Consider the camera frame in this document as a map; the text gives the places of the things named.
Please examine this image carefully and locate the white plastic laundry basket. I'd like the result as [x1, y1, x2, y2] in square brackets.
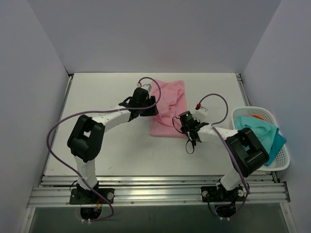
[231, 106, 290, 171]

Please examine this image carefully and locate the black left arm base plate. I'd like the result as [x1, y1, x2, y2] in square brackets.
[69, 187, 115, 205]

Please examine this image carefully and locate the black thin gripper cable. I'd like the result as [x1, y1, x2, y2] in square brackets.
[172, 116, 197, 155]

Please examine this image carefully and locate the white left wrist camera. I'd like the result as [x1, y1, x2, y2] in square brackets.
[137, 83, 152, 92]

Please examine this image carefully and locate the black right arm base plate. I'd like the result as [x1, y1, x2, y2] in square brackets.
[201, 185, 245, 202]

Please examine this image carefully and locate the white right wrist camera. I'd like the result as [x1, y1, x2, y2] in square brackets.
[193, 103, 208, 121]

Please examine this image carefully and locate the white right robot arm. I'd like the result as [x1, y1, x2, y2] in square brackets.
[179, 111, 269, 200]

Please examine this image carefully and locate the teal t shirt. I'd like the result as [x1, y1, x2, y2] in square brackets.
[234, 116, 286, 166]

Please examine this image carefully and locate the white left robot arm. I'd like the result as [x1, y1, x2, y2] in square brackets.
[67, 84, 158, 203]

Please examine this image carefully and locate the orange garment in basket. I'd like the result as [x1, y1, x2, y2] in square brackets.
[251, 115, 265, 120]

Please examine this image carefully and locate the pink t shirt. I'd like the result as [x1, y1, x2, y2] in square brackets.
[150, 80, 187, 138]

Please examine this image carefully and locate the aluminium front rail frame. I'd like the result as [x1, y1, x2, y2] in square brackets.
[27, 172, 290, 208]

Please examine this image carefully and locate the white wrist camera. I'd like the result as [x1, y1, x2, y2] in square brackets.
[137, 83, 152, 92]
[193, 103, 208, 121]

